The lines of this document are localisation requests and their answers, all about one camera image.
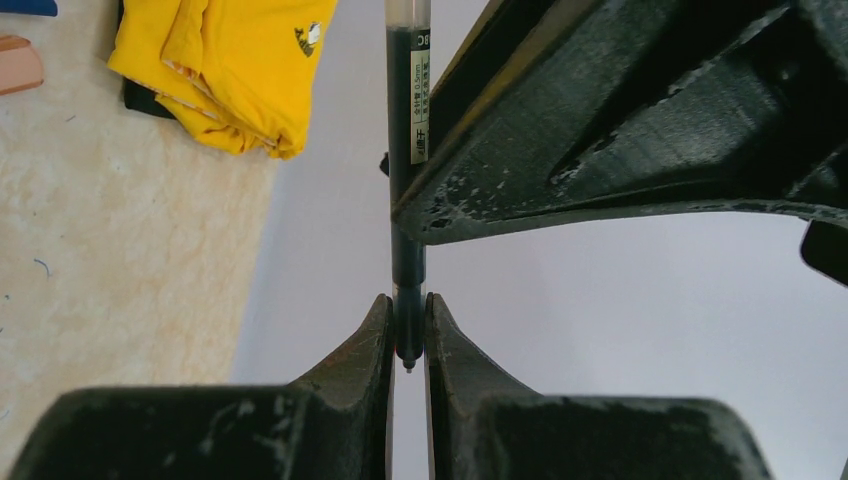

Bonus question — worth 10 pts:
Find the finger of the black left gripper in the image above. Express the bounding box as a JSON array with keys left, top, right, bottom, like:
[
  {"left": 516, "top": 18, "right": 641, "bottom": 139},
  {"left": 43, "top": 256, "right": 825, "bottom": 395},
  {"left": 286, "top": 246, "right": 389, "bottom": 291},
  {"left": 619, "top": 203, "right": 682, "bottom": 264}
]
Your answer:
[{"left": 392, "top": 1, "right": 847, "bottom": 245}]

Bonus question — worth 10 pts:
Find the blue pen cap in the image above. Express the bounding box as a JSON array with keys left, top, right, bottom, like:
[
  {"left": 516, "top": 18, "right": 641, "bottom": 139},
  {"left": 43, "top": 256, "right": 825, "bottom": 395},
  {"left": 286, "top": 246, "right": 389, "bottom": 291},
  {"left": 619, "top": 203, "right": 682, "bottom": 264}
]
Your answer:
[{"left": 0, "top": 0, "right": 58, "bottom": 17}]

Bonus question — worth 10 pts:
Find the thin black pen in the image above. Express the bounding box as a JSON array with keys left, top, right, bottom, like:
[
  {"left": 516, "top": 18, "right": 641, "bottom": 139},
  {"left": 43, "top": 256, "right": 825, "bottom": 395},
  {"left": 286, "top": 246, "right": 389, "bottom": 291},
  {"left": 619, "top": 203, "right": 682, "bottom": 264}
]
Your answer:
[{"left": 384, "top": 0, "right": 431, "bottom": 372}]

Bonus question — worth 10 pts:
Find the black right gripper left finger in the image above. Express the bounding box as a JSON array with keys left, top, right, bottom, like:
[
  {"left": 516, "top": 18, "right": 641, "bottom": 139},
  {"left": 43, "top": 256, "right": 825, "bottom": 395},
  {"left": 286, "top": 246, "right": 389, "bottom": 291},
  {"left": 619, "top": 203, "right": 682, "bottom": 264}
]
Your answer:
[{"left": 10, "top": 295, "right": 394, "bottom": 479}]

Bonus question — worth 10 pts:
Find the black cloth under shirt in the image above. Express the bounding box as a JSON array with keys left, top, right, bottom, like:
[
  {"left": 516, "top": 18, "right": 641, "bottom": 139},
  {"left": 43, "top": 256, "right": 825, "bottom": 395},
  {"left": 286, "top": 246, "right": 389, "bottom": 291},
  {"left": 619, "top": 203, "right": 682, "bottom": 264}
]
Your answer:
[{"left": 123, "top": 78, "right": 175, "bottom": 120}]

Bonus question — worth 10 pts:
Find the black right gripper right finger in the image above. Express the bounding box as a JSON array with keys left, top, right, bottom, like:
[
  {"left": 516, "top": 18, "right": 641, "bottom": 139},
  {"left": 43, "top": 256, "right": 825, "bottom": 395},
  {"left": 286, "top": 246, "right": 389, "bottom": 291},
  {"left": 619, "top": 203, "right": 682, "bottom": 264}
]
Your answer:
[{"left": 425, "top": 294, "right": 771, "bottom": 479}]

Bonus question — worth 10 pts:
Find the orange highlighter pen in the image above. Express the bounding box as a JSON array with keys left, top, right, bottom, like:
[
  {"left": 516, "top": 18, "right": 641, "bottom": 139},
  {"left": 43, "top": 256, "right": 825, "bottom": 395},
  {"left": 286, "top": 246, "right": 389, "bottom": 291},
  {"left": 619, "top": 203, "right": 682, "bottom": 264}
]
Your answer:
[{"left": 1, "top": 35, "right": 45, "bottom": 96}]

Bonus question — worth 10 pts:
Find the yellow folded shirt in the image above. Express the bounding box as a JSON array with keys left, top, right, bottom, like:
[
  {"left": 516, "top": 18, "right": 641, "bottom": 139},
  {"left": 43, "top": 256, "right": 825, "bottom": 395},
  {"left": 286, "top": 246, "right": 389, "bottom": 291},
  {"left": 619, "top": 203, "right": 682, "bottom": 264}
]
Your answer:
[{"left": 108, "top": 0, "right": 337, "bottom": 159}]

